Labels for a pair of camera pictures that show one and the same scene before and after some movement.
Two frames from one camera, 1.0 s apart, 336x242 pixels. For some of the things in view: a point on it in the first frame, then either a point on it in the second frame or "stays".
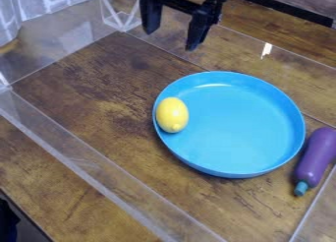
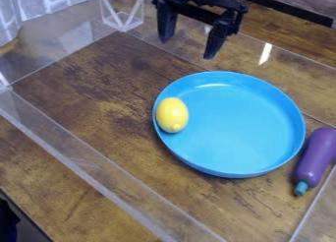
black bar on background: [289, 9] stays
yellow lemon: [172, 114] stays
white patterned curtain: [24, 4] stays
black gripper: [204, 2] to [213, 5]
